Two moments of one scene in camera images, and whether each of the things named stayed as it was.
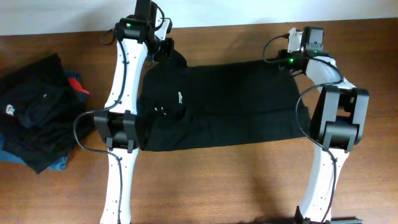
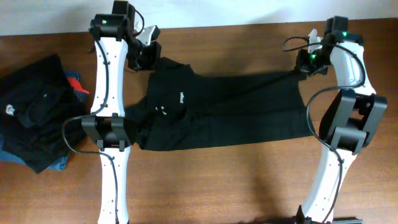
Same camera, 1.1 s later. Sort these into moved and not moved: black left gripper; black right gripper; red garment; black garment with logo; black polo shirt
Moved: black polo shirt; black left gripper; black right gripper
Not moved: black garment with logo; red garment
